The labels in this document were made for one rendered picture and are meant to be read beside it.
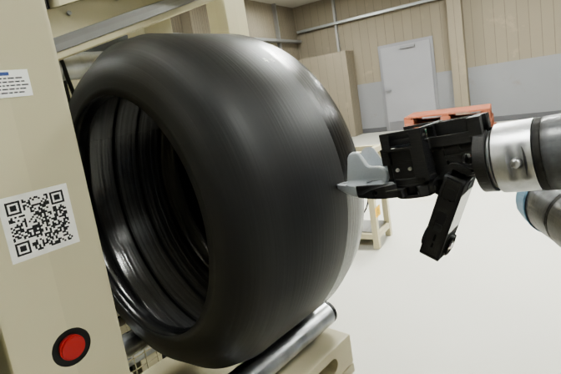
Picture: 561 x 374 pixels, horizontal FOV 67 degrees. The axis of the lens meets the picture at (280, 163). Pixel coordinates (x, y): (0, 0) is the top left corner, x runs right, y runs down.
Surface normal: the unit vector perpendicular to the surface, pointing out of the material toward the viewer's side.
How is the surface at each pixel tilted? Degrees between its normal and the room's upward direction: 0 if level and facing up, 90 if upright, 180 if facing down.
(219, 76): 49
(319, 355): 0
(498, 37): 90
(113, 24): 90
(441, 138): 89
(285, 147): 72
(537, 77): 90
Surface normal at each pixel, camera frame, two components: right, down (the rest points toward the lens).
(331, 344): -0.15, -0.98
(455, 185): -0.65, 0.26
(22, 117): 0.74, -0.01
